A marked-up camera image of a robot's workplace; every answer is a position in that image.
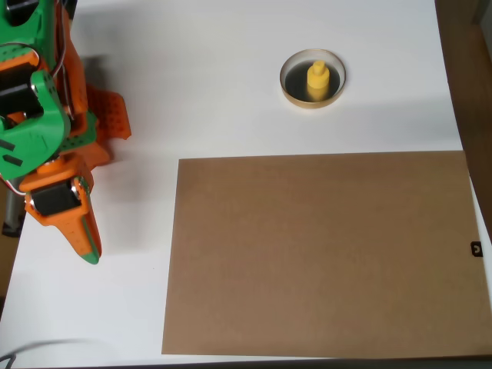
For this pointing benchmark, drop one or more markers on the small black clip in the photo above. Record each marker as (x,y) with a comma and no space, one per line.
(476,249)

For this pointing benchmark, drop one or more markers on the brown cardboard mat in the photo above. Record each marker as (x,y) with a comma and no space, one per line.
(307,250)

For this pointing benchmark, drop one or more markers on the round dish with gold rim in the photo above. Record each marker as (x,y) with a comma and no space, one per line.
(294,82)

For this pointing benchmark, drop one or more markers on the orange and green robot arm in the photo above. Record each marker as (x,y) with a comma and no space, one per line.
(30,134)

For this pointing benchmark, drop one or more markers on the grey metal table leg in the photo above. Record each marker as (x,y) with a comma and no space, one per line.
(11,221)

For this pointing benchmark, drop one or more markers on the small yellow plastic piece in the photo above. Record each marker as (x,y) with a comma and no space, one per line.
(318,82)

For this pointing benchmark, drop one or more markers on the orange gripper, black servo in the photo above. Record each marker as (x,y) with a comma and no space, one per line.
(54,201)

